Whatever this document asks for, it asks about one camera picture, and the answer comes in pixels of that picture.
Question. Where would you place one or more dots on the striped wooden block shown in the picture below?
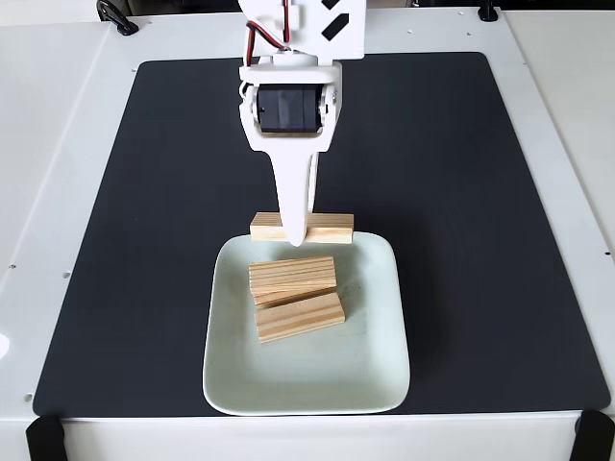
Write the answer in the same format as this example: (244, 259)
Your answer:
(293, 274)

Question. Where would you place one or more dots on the black table clamp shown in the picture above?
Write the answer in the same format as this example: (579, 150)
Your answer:
(117, 19)
(487, 12)

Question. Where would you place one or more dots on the black rubber mat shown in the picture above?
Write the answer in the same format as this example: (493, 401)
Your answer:
(144, 288)

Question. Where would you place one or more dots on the pale green square plate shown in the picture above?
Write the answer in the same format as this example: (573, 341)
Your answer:
(307, 379)

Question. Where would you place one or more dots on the grooved wooden block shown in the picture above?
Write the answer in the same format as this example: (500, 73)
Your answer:
(300, 319)
(269, 300)

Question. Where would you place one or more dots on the smooth wooden block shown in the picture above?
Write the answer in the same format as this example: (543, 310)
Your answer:
(331, 229)

